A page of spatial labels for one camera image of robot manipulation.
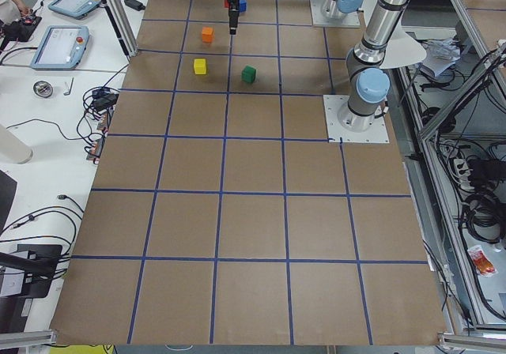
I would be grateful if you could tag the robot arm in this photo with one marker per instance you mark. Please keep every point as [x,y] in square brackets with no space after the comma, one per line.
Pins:
[338,9]
[369,84]

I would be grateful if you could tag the blue wooden block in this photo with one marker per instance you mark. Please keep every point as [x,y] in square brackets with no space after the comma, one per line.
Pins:
[243,6]

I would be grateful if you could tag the orange wooden block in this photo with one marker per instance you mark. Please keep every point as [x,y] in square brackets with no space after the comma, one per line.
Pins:
[207,34]

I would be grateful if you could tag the yellow wooden block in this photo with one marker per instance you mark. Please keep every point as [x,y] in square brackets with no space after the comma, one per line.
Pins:
[200,66]

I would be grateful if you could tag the green wooden block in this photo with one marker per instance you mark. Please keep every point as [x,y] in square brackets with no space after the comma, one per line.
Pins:
[248,74]

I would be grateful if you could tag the black power adapter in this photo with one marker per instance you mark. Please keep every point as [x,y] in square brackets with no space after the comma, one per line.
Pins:
[135,5]

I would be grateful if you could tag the upper teach pendant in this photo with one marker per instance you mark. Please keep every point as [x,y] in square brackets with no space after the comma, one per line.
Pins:
[76,9]

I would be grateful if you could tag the teach pendant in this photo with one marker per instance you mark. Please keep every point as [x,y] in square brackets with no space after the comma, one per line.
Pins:
[61,48]
[76,9]

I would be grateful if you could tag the white lamp shade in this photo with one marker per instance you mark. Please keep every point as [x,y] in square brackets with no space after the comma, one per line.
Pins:
[402,50]

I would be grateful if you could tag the lower teach pendant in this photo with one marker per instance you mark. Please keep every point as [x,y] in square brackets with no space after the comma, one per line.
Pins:
[61,48]

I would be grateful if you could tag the white power strip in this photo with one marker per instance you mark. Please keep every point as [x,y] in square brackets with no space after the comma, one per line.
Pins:
[462,173]

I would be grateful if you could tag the black monitor stand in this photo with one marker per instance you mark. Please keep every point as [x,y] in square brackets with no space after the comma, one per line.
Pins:
[29,271]

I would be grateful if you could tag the red snack packet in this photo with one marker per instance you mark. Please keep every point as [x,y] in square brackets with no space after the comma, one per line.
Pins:
[482,264]

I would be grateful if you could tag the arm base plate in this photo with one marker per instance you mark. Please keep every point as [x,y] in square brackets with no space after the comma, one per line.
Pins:
[343,126]
[349,21]

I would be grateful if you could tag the aluminium frame post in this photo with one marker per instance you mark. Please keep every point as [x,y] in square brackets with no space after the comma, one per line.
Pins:
[121,26]

